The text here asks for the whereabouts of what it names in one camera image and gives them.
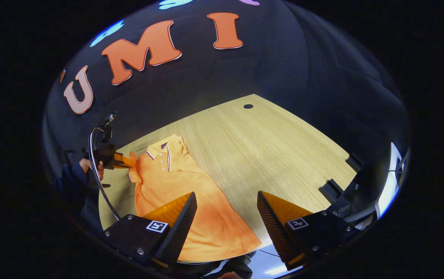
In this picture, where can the orange polo T-shirt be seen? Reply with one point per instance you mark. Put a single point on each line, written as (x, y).
(175, 186)

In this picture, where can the black table bracket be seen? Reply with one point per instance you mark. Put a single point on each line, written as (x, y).
(330, 190)
(355, 162)

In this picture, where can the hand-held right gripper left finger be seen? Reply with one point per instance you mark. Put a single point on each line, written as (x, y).
(177, 232)

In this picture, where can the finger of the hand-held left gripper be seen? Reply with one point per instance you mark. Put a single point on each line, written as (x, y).
(121, 161)

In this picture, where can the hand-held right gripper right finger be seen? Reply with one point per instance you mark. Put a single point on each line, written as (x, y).
(274, 232)

